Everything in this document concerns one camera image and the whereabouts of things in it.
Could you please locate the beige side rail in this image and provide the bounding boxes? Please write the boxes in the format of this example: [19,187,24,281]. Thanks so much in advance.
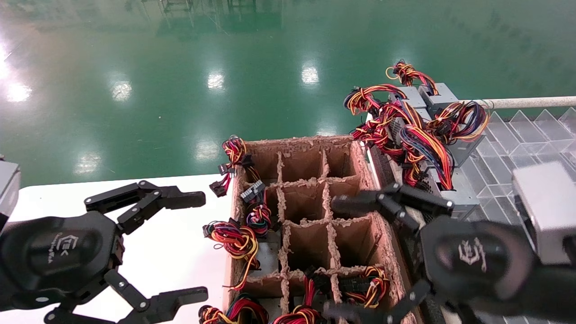
[389,160,426,223]

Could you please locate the power supply wires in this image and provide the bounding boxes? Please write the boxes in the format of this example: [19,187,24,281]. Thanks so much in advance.
[198,292,270,324]
[209,135,267,203]
[337,265,391,309]

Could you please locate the power supply, big wire bundle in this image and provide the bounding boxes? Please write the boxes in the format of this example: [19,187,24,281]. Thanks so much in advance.
[203,218,279,292]

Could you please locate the power supply, small wire bundle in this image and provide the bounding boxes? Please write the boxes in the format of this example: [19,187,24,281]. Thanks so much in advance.
[245,203,273,238]

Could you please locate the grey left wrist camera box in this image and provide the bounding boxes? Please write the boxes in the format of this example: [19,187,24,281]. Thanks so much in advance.
[0,161,21,230]

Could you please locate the power supply wires bottom left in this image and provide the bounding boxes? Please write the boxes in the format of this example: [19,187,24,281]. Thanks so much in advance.
[198,292,270,324]

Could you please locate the power supply wires bottom right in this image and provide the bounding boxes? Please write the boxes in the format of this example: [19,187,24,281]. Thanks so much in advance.
[337,265,391,309]

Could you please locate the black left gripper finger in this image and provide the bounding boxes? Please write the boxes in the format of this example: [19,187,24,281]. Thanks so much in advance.
[44,269,209,324]
[84,180,206,234]

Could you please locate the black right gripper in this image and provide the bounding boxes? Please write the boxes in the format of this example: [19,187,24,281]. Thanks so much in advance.
[322,182,576,324]

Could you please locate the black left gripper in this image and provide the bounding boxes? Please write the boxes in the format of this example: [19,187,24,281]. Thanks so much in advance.
[0,211,125,312]

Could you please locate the power supply wires upper left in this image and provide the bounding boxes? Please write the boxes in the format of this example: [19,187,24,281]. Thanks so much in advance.
[209,135,267,203]

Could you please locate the stacked grey power supply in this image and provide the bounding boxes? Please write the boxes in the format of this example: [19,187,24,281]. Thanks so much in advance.
[386,60,460,118]
[431,100,490,168]
[343,84,428,135]
[351,100,419,180]

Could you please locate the white pipe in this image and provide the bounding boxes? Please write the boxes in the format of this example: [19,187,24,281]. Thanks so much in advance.
[477,96,576,110]

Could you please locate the brown cardboard divider box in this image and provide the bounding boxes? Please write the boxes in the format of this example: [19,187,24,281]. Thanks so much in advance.
[223,135,417,324]

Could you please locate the grey power supply with wires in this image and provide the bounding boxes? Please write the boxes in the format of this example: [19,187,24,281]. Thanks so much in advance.
[398,124,481,221]

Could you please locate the power supply with wire bundle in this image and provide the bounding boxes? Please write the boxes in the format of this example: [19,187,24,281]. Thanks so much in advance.
[272,265,329,324]

